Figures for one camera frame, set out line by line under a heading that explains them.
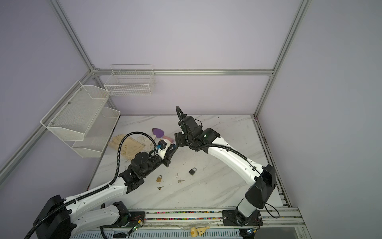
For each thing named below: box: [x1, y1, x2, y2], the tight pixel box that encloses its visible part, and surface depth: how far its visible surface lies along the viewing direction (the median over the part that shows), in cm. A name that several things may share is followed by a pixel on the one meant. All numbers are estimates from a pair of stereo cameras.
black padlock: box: [188, 166, 197, 176], surface depth 92 cm
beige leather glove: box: [107, 133, 145, 160], surface depth 104 cm
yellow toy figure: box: [190, 226, 210, 238], surface depth 70 cm
